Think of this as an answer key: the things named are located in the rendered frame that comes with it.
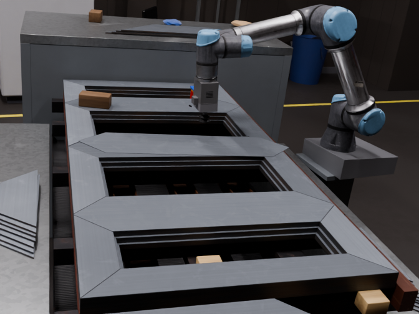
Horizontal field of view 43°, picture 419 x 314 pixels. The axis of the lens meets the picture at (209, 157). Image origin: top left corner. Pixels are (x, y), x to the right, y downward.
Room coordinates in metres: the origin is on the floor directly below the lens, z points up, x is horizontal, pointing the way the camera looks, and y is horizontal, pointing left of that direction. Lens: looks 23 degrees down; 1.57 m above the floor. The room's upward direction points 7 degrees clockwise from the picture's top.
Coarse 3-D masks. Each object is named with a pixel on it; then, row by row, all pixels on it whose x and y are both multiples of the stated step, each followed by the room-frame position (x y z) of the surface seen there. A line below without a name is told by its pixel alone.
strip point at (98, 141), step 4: (92, 136) 1.71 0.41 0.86; (96, 136) 1.71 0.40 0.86; (100, 136) 1.72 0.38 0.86; (104, 136) 1.72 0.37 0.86; (80, 140) 1.66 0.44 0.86; (84, 140) 1.67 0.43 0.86; (88, 140) 1.67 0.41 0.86; (92, 140) 1.68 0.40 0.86; (96, 140) 1.68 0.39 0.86; (100, 140) 1.68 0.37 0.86; (104, 140) 1.69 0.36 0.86; (88, 144) 1.64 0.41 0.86; (92, 144) 1.64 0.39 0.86; (96, 144) 1.65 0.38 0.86; (100, 144) 1.65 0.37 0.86; (104, 144) 1.66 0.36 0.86; (96, 148) 1.61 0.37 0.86; (100, 148) 1.62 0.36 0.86; (104, 148) 1.62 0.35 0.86
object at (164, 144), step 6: (156, 138) 1.76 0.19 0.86; (162, 138) 1.77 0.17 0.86; (168, 138) 1.77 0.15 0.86; (174, 138) 1.78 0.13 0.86; (156, 144) 1.71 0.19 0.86; (162, 144) 1.72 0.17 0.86; (168, 144) 1.72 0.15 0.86; (174, 144) 1.73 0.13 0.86; (156, 150) 1.65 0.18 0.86; (162, 150) 1.66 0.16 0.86; (168, 150) 1.67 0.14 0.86; (174, 150) 1.67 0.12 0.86
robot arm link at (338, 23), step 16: (320, 16) 1.98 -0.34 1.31; (336, 16) 1.93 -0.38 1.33; (352, 16) 1.95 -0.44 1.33; (320, 32) 1.98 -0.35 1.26; (336, 32) 1.92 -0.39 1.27; (352, 32) 1.94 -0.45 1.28; (336, 48) 1.95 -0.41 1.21; (352, 48) 1.98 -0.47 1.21; (336, 64) 2.00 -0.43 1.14; (352, 64) 1.98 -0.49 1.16; (352, 80) 1.99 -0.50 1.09; (352, 96) 2.00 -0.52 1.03; (368, 96) 2.03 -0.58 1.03; (352, 112) 2.01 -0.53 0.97; (368, 112) 1.99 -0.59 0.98; (352, 128) 2.05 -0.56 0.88; (368, 128) 1.99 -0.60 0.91
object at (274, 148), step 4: (264, 140) 1.86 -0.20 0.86; (268, 140) 1.87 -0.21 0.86; (264, 144) 1.83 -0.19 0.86; (268, 144) 1.83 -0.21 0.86; (272, 144) 1.84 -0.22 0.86; (276, 144) 1.84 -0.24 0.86; (268, 148) 1.79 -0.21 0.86; (272, 148) 1.79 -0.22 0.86; (276, 148) 1.80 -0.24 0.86; (280, 148) 1.80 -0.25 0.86; (272, 152) 1.76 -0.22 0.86; (276, 152) 1.76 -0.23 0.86; (280, 152) 1.76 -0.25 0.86; (272, 156) 1.72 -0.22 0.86
